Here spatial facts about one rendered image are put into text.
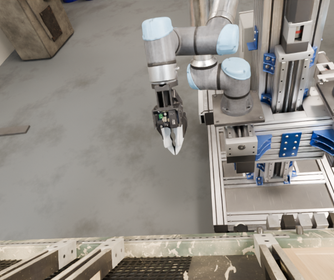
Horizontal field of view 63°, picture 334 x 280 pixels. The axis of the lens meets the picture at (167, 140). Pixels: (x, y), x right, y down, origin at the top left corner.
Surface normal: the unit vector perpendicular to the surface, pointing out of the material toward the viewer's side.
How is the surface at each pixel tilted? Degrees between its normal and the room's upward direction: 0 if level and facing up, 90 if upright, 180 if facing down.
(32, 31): 92
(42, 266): 90
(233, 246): 39
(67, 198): 0
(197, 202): 0
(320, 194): 0
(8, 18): 92
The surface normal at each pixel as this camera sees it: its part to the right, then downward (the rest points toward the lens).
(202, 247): -0.18, -0.08
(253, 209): -0.19, -0.69
